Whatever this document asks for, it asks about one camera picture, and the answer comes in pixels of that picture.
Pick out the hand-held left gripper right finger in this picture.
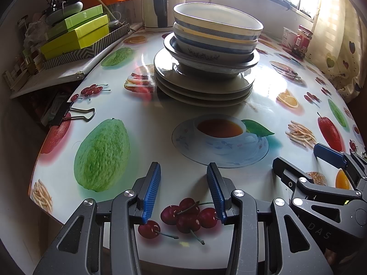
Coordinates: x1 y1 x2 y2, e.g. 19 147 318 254
206 162 334 275

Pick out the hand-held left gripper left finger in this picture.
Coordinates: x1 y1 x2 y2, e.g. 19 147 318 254
33 162 161 275

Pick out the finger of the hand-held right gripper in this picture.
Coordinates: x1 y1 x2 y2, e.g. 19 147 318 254
313 143 367 178
272 157 362 200

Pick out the stainless steel bowl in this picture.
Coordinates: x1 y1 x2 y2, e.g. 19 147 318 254
163 33 260 78

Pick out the white blue-striped bowl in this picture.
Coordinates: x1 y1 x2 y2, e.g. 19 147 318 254
173 2 264 39
173 23 259 55

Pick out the fruit print tablecloth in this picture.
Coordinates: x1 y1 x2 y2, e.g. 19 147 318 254
28 30 367 264

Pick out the cream heart print curtain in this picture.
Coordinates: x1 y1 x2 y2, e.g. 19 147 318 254
308 0 367 104

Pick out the red label sauce jar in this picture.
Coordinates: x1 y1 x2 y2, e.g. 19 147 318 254
292 25 314 59

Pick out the black binder clip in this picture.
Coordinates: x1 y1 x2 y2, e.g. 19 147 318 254
47 101 96 127

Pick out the white plastic tub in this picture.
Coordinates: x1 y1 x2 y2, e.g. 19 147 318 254
282 27 297 48

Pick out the green white packet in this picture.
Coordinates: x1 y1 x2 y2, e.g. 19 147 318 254
40 92 68 127

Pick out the grey striped tray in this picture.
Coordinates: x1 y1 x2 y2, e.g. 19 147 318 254
43 23 131 70

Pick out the large lime green box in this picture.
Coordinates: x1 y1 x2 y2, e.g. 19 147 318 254
40 14 111 60

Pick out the wooden slat rack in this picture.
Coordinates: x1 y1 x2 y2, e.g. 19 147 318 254
3 63 32 92

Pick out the white electric kettle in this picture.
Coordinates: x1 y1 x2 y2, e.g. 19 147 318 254
142 0 187 33

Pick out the small lime green box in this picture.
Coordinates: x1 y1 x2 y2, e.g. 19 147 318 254
47 5 104 33

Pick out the grey oval device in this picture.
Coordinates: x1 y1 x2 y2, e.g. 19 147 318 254
46 1 83 25

